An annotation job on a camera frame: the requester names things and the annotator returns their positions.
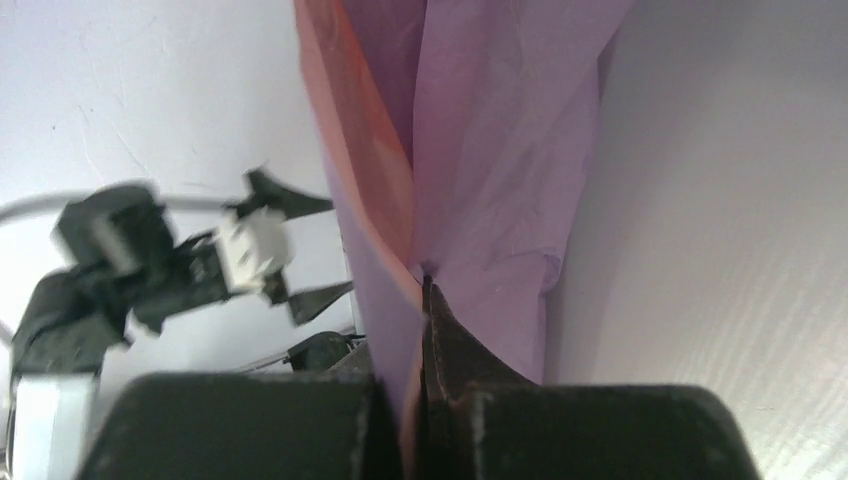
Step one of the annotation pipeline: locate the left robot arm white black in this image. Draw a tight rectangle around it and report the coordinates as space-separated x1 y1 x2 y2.
1 169 353 479

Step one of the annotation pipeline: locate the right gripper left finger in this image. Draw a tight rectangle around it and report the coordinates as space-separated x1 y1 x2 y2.
78 349 405 479

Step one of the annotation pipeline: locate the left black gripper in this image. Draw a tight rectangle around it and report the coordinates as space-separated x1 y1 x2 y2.
56 169 353 333

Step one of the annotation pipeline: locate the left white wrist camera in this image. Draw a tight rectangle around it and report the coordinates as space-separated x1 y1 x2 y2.
214 208 294 294

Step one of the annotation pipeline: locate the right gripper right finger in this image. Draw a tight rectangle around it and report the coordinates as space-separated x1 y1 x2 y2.
417 278 758 479

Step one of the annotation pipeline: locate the pink purple wrapping paper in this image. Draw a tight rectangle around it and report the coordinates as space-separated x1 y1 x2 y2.
294 1 630 453

